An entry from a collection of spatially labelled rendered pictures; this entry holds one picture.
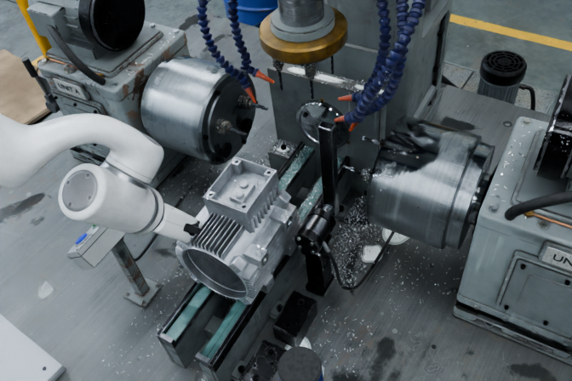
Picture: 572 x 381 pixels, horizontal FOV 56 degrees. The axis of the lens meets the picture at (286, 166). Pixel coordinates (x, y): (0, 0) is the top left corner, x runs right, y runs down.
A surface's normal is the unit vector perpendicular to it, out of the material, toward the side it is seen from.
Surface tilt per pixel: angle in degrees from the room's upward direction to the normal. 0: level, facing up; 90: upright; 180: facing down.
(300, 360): 0
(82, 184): 30
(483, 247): 90
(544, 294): 90
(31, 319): 0
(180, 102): 43
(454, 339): 0
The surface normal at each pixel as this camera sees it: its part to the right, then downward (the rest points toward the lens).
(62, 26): 0.86, 0.30
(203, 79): -0.18, -0.57
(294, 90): -0.49, 0.66
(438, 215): -0.49, 0.32
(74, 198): -0.34, -0.24
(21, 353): -0.06, -0.71
